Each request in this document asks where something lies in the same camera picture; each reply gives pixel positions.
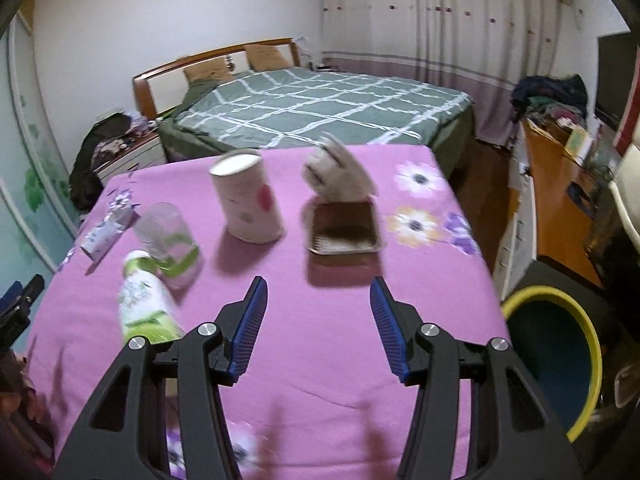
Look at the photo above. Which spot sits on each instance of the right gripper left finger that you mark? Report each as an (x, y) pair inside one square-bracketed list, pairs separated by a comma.
[(121, 432)]

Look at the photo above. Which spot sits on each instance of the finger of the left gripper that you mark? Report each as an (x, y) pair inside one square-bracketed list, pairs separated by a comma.
[(16, 304)]

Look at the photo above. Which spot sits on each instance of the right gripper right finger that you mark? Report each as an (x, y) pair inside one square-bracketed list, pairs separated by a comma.
[(514, 432)]

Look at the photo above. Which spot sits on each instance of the green white bottle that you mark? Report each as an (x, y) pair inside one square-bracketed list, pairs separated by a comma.
[(146, 307)]

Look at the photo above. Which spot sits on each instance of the clear plastic cup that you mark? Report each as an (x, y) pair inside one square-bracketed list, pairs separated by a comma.
[(165, 236)]

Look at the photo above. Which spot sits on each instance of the pink dotted paper cup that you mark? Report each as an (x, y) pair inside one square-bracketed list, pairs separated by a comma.
[(246, 197)]

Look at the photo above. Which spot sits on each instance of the brown paper tray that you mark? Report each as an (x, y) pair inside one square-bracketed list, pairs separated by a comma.
[(344, 229)]

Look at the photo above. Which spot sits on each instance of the white ribbed paper cup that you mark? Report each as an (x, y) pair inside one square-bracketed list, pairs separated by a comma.
[(335, 174)]

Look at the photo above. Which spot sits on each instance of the yellow rimmed trash bin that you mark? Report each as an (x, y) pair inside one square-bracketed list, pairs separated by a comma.
[(557, 342)]

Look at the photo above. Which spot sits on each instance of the sliding wardrobe door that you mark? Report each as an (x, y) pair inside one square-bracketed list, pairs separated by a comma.
[(38, 220)]

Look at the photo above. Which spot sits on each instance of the pink floral table cloth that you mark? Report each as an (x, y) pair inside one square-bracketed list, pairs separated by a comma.
[(318, 400)]

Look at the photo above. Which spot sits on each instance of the dark clothes on nightstand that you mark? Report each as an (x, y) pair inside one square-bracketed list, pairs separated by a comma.
[(106, 140)]

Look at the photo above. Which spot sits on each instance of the white nightstand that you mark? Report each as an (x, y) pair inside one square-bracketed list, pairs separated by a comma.
[(147, 152)]

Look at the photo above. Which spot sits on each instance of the wooden dresser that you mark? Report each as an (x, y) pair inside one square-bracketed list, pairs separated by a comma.
[(544, 240)]

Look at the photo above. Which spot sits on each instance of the wooden headboard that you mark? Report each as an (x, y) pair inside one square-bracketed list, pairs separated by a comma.
[(162, 88)]

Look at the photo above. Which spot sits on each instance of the cream puffer jacket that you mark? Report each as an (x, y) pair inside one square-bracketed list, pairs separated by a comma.
[(625, 189)]

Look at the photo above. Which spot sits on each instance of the green checked bed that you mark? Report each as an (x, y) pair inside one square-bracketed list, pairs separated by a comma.
[(294, 108)]

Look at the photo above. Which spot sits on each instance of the pile of clothes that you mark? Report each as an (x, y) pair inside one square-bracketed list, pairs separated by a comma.
[(548, 96)]

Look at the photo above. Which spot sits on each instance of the white and mauve curtain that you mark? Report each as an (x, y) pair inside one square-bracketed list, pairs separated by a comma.
[(481, 47)]

